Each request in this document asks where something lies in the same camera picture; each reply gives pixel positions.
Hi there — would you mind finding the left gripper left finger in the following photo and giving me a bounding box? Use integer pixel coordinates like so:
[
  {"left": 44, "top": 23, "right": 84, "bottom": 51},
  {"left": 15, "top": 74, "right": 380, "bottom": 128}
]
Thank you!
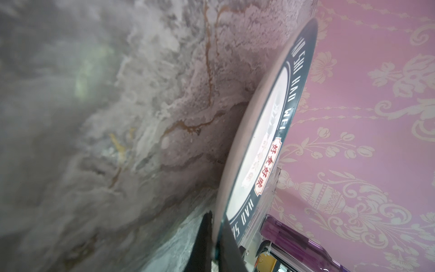
[{"left": 184, "top": 211, "right": 213, "bottom": 272}]

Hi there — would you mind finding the white plate dark lettered rim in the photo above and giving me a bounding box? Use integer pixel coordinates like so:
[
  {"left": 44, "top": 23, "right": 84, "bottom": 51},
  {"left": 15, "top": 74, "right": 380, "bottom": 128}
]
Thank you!
[{"left": 212, "top": 18, "right": 318, "bottom": 243}]

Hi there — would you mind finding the purple drink bottle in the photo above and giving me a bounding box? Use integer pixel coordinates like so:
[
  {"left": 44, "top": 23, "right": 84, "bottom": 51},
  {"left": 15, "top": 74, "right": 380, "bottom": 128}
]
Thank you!
[{"left": 256, "top": 215, "right": 348, "bottom": 272}]

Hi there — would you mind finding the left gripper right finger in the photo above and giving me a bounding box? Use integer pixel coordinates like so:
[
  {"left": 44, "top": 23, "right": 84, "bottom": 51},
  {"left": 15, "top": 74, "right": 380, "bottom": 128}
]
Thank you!
[{"left": 217, "top": 217, "right": 247, "bottom": 272}]

